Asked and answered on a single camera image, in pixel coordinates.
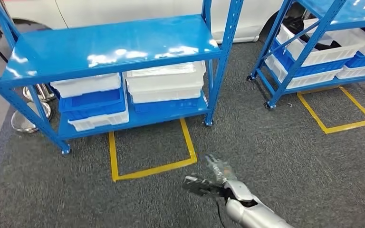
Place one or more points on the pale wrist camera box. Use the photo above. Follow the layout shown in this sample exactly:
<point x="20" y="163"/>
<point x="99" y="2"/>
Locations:
<point x="191" y="179"/>

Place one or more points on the blue metal shelf rack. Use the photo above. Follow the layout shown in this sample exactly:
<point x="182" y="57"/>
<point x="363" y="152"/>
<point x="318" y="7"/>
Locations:
<point x="308" y="47"/>
<point x="107" y="47"/>

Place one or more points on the black plastic part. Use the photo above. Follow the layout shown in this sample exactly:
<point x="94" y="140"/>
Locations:
<point x="322" y="45"/>

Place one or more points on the chrome stanchion base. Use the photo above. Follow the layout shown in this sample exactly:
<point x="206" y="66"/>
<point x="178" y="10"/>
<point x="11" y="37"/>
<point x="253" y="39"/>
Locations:
<point x="23" y="121"/>
<point x="42" y="94"/>

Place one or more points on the black camera bracket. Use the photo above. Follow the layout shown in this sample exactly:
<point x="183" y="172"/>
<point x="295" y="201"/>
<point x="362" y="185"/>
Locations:
<point x="204" y="188"/>

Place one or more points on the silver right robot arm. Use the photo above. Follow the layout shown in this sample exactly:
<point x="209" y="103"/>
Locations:
<point x="251" y="210"/>

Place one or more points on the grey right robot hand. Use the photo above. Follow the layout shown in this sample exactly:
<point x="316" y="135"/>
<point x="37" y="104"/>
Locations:
<point x="221" y="171"/>

